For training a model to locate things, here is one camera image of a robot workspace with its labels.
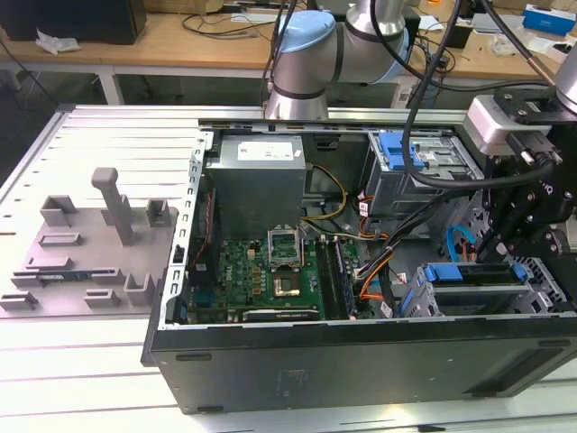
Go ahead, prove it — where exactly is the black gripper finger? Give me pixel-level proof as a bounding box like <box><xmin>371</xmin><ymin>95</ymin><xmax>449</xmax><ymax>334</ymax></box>
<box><xmin>476</xmin><ymin>155</ymin><xmax>519</xmax><ymax>265</ymax></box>
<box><xmin>493</xmin><ymin>211</ymin><xmax>564</xmax><ymax>267</ymax></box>

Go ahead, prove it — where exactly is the blue data wire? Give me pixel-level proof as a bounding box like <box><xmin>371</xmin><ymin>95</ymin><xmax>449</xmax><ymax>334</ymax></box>
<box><xmin>445</xmin><ymin>223</ymin><xmax>475</xmax><ymax>263</ymax></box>

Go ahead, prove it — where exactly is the hard disk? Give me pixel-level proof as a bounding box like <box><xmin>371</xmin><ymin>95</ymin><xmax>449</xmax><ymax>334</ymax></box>
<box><xmin>396</xmin><ymin>263</ymin><xmax>528</xmax><ymax>317</ymax></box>

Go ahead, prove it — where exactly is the grey metal disk bay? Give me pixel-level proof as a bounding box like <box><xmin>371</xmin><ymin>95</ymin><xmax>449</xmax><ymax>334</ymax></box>
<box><xmin>398</xmin><ymin>257</ymin><xmax>567</xmax><ymax>318</ymax></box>

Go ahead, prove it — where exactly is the grey metal drive cage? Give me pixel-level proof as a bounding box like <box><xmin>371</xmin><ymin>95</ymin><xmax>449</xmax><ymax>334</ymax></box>
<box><xmin>362</xmin><ymin>130</ymin><xmax>486</xmax><ymax>222</ymax></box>

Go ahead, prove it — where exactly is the blue plastic cage latch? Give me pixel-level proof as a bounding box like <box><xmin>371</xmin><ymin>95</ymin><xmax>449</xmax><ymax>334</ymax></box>
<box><xmin>378</xmin><ymin>130</ymin><xmax>426</xmax><ymax>171</ymax></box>

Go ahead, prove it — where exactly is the white tray with black part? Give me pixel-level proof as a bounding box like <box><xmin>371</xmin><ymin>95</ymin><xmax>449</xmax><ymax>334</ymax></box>
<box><xmin>547</xmin><ymin>39</ymin><xmax>577</xmax><ymax>64</ymax></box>

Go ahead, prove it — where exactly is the clear plastic bag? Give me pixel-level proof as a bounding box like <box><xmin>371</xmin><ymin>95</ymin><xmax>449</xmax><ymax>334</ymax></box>
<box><xmin>490</xmin><ymin>33</ymin><xmax>519</xmax><ymax>58</ymax></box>

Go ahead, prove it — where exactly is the small black cube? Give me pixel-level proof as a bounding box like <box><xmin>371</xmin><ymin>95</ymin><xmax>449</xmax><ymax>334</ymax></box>
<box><xmin>450</xmin><ymin>24</ymin><xmax>474</xmax><ymax>50</ymax></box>

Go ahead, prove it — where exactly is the blue cardboard box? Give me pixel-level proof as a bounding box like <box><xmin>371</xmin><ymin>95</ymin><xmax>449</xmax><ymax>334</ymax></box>
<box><xmin>521</xmin><ymin>3</ymin><xmax>577</xmax><ymax>38</ymax></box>

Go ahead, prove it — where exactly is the flat grey box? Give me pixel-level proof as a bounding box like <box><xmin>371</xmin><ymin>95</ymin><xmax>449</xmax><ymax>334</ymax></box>
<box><xmin>471</xmin><ymin>12</ymin><xmax>527</xmax><ymax>35</ymax></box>

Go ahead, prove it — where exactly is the installed RAM stick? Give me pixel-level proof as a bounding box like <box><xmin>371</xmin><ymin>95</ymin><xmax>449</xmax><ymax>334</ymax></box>
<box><xmin>334</xmin><ymin>239</ymin><xmax>360</xmax><ymax>318</ymax></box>

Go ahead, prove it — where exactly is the black RAM slot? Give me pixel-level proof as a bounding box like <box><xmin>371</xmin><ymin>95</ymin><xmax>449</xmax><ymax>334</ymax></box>
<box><xmin>315</xmin><ymin>237</ymin><xmax>339</xmax><ymax>319</ymax></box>

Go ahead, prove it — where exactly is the metal socket cover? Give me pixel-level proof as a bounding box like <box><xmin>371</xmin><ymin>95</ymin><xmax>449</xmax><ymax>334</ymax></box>
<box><xmin>267</xmin><ymin>224</ymin><xmax>302</xmax><ymax>272</ymax></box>

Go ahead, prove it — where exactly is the CPU socket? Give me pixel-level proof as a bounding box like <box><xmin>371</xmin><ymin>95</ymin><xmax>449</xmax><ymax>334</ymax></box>
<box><xmin>272</xmin><ymin>268</ymin><xmax>306</xmax><ymax>299</ymax></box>

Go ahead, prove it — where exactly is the grey power supply unit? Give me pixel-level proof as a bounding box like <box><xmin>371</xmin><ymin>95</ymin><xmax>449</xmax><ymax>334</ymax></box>
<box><xmin>202</xmin><ymin>134</ymin><xmax>310</xmax><ymax>240</ymax></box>

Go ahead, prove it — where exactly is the black graphics card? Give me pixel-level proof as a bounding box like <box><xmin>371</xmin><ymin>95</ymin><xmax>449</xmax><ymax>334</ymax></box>
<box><xmin>242</xmin><ymin>308</ymin><xmax>319</xmax><ymax>322</ymax></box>

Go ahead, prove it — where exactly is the black PC case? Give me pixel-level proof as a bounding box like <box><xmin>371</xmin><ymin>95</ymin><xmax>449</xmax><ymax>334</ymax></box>
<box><xmin>140</xmin><ymin>117</ymin><xmax>577</xmax><ymax>415</ymax></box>

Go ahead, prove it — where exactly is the green motherboard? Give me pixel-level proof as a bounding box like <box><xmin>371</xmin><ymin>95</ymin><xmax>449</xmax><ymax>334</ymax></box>
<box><xmin>187</xmin><ymin>236</ymin><xmax>375</xmax><ymax>324</ymax></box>

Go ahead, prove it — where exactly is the wooden desk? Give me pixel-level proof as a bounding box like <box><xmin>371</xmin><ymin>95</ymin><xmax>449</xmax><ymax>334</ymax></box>
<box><xmin>0</xmin><ymin>0</ymin><xmax>577</xmax><ymax>107</ymax></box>

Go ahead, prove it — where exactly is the grey parts rack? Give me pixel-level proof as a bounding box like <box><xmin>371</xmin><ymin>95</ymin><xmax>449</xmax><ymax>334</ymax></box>
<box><xmin>0</xmin><ymin>166</ymin><xmax>181</xmax><ymax>319</ymax></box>

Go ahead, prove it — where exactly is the spare RAM stick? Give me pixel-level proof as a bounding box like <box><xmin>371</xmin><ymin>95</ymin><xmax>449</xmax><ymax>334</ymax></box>
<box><xmin>38</xmin><ymin>270</ymin><xmax>94</xmax><ymax>283</ymax></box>

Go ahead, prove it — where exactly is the large black box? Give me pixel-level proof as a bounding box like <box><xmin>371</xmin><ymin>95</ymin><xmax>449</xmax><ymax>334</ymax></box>
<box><xmin>0</xmin><ymin>0</ymin><xmax>148</xmax><ymax>46</ymax></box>

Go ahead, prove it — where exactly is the white plastic bag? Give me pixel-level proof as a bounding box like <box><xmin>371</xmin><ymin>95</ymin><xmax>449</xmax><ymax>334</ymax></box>
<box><xmin>34</xmin><ymin>27</ymin><xmax>82</xmax><ymax>56</ymax></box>

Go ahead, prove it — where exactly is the thick black camera cable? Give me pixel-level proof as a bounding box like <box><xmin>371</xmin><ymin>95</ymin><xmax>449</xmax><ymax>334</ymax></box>
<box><xmin>402</xmin><ymin>0</ymin><xmax>563</xmax><ymax>190</ymax></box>

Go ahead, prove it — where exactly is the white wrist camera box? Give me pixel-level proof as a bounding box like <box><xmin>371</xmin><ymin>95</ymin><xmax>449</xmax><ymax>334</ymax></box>
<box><xmin>466</xmin><ymin>96</ymin><xmax>517</xmax><ymax>155</ymax></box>

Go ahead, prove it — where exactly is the thick black wire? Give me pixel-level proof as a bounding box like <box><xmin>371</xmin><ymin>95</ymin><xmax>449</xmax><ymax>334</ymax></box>
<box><xmin>382</xmin><ymin>189</ymin><xmax>479</xmax><ymax>253</ymax></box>

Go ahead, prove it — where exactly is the coloured wire bundle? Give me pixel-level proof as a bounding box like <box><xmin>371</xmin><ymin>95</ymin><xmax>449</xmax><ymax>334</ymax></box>
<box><xmin>353</xmin><ymin>229</ymin><xmax>407</xmax><ymax>299</ymax></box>

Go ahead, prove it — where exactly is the yellow and black wire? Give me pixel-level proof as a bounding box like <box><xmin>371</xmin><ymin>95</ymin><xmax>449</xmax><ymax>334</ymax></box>
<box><xmin>300</xmin><ymin>164</ymin><xmax>349</xmax><ymax>223</ymax></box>

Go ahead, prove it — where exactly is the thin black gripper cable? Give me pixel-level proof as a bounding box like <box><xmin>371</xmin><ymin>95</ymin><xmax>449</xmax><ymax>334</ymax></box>
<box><xmin>478</xmin><ymin>0</ymin><xmax>560</xmax><ymax>87</ymax></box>

